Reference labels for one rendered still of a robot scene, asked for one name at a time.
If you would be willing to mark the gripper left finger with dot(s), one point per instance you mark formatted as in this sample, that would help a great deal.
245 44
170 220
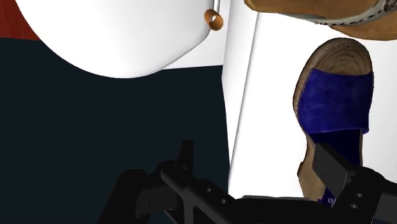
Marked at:
186 192

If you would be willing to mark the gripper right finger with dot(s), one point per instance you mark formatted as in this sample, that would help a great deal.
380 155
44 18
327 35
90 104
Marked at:
363 192

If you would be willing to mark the brown shoe with pale sole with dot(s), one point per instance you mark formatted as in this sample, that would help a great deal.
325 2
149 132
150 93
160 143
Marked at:
341 7

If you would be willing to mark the blue sandal with woven sole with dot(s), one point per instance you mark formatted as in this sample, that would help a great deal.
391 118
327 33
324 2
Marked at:
333 102

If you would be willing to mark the short orange tube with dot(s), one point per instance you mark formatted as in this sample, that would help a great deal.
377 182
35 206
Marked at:
214 19

